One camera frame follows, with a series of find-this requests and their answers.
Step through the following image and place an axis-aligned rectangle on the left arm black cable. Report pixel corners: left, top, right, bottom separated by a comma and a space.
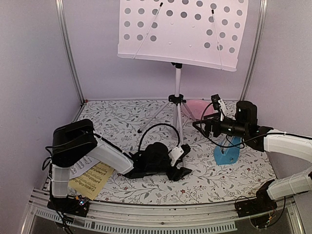
137, 123, 183, 153

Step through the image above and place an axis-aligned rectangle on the floral tablecloth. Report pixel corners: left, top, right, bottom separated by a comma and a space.
50, 98, 277, 205

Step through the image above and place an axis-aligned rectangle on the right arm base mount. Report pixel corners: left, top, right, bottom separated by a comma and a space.
234, 195, 277, 229

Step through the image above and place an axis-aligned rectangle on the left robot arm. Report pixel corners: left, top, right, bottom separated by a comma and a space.
45, 119, 191, 212

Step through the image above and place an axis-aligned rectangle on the white sheet music page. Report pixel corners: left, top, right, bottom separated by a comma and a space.
69, 156, 95, 179

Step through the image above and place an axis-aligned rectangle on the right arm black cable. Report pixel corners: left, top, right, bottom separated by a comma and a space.
198, 104, 286, 149

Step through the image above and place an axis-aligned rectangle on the pink plate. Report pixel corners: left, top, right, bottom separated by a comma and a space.
181, 99, 216, 120

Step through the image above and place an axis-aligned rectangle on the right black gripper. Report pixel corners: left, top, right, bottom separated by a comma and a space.
193, 112, 248, 138

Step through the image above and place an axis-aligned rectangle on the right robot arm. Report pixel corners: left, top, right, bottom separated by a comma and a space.
192, 101, 312, 213

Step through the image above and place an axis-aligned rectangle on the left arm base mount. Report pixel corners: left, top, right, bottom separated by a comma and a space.
47, 195, 90, 217

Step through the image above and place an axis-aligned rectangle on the white perforated music stand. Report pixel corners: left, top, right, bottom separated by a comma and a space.
116, 0, 250, 141

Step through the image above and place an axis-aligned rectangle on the front aluminium rail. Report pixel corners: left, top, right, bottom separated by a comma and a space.
21, 190, 308, 234

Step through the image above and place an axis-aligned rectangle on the blue metronome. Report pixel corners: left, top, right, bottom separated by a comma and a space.
214, 135, 241, 165

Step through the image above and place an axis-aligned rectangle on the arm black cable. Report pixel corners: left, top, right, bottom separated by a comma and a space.
198, 104, 286, 149
137, 123, 183, 153

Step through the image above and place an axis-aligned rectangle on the yellow sheet music page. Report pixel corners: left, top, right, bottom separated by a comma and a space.
69, 162, 114, 200

